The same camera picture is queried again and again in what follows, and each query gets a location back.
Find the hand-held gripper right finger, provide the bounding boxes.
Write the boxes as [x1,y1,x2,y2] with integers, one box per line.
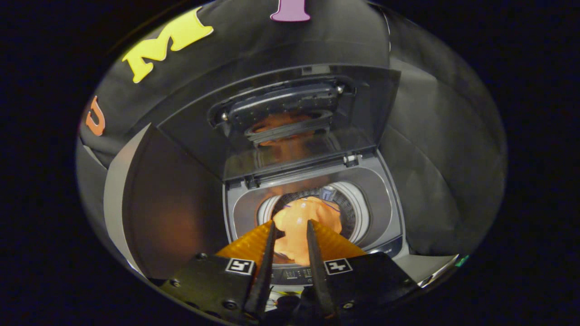
[306,220,417,320]

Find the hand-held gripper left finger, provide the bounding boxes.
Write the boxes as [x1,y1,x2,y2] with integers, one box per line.
[159,221,277,324]

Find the orange polo shirt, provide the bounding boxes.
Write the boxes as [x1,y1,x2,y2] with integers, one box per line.
[272,196,343,265]

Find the dark washing machine lid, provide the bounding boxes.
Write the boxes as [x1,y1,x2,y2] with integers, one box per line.
[156,65,401,182]

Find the grey cabinet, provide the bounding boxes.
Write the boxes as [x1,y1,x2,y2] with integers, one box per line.
[103,123,227,279]

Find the white hanging cord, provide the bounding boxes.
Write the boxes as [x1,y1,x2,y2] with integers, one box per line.
[383,9,393,53]

